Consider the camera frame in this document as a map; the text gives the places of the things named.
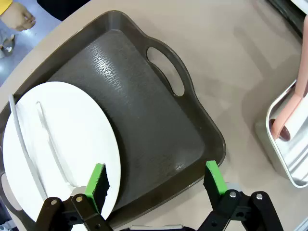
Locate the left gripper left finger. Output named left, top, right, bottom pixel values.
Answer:
left=35, top=163, right=114, bottom=231

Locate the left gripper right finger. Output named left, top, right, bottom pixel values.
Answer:
left=197, top=160, right=284, bottom=231

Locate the pink handled lint roller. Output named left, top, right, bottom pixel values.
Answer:
left=269, top=16, right=308, bottom=142

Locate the person's right forearm yellow sleeve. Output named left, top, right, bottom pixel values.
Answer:
left=0, top=0, right=13, bottom=15

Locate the person's right hand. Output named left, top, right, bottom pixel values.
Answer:
left=0, top=3, right=37, bottom=32

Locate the white round plate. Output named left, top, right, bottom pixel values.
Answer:
left=2, top=81, right=121, bottom=222

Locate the silver table knife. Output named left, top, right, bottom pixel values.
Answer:
left=8, top=94, right=48, bottom=201

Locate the stainless steel rectangular container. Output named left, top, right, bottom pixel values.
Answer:
left=255, top=79, right=308, bottom=188

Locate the dark brown plastic tray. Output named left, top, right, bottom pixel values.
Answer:
left=0, top=10, right=227, bottom=231

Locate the grey shoe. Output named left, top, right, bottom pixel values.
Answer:
left=0, top=33, right=16, bottom=58

